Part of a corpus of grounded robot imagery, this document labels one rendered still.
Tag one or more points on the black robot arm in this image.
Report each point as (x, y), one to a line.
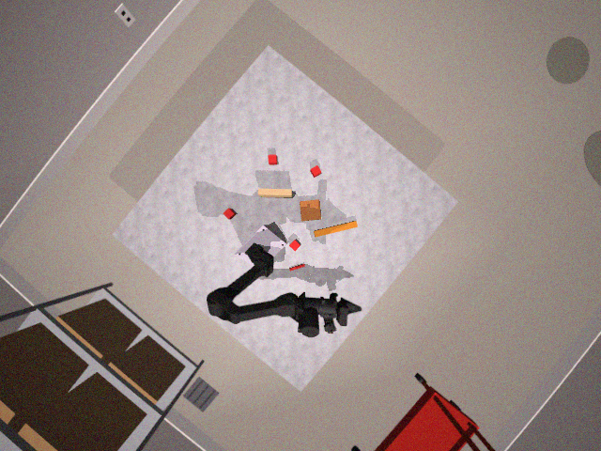
(302, 309)

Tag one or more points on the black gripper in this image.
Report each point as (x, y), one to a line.
(339, 310)

